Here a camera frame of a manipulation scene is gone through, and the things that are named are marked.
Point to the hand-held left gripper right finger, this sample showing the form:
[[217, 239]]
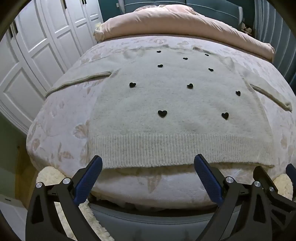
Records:
[[208, 178]]

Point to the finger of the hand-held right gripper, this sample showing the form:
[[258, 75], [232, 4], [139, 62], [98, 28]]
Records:
[[262, 173], [291, 171]]

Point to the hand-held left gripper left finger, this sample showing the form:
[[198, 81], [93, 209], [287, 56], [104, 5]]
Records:
[[89, 178]]

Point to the cream sweater with black hearts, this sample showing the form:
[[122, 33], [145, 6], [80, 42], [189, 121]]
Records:
[[161, 97]]

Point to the white fluffy rug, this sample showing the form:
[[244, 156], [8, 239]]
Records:
[[49, 176]]

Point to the white panelled wardrobe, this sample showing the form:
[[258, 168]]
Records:
[[34, 46]]

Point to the grey-blue curtain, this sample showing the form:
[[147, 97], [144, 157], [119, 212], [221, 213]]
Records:
[[275, 27]]

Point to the small figurines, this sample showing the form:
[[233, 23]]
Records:
[[246, 29]]

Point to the pink duvet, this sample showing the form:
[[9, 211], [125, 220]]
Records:
[[173, 20]]

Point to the teal padded headboard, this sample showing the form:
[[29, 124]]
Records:
[[215, 7]]

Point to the grey bed frame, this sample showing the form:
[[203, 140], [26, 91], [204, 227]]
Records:
[[150, 222]]

